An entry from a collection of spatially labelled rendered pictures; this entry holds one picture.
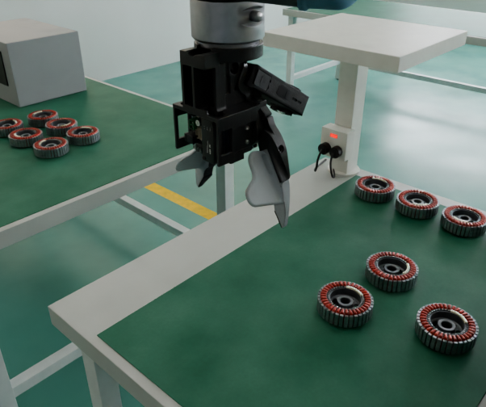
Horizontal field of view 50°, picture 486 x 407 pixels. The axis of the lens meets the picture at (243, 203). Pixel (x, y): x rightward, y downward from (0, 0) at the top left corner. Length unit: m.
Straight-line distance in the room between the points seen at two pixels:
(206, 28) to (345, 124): 1.10
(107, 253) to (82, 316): 1.52
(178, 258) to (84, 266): 1.37
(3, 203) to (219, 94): 1.14
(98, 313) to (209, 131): 0.67
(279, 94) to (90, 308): 0.70
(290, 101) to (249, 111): 0.08
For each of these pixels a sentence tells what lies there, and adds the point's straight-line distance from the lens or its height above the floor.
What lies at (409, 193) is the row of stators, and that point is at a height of 0.78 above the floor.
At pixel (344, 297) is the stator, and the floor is 0.78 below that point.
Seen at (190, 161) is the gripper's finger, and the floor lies 1.20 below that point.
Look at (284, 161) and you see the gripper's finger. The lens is 0.57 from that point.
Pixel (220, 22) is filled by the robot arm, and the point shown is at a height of 1.38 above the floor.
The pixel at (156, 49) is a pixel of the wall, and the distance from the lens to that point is 5.72.
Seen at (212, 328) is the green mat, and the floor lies 0.75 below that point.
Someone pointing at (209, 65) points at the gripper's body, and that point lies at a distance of 0.52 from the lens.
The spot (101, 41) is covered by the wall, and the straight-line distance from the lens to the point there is 5.32.
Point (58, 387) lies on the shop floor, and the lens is 2.06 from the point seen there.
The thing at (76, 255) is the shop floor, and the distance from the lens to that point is 2.68.
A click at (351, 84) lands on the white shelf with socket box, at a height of 1.03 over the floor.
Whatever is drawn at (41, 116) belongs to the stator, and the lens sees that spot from 2.17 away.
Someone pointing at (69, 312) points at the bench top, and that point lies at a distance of 1.15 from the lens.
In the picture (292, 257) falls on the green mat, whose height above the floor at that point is 0.75.
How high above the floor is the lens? 1.47
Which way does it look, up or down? 30 degrees down
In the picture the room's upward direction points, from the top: straight up
